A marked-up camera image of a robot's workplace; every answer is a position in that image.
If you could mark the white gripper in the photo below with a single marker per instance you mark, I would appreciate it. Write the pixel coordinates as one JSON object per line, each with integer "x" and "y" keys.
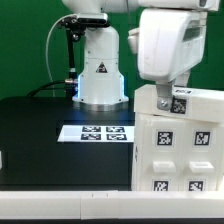
{"x": 171, "y": 42}

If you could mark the long white door panel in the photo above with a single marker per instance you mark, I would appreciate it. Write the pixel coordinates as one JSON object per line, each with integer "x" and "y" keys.
{"x": 161, "y": 157}

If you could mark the short white door panel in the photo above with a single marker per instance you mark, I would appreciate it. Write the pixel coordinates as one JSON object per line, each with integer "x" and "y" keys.
{"x": 203, "y": 148}

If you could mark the white cabinet body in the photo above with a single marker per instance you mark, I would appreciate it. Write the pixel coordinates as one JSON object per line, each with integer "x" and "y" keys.
{"x": 140, "y": 120}

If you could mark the white cabinet top block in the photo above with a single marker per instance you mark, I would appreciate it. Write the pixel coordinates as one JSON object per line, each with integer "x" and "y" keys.
{"x": 188, "y": 103}

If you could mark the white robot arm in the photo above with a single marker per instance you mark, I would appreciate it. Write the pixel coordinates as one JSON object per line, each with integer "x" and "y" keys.
{"x": 100, "y": 83}

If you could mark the white marker base sheet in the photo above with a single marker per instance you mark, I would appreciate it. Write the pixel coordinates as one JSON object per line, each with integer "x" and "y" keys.
{"x": 93, "y": 133}

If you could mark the white front fence bar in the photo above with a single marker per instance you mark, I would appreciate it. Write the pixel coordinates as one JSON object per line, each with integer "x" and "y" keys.
{"x": 86, "y": 205}

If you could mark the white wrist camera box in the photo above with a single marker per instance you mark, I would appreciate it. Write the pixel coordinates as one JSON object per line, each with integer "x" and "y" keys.
{"x": 133, "y": 39}

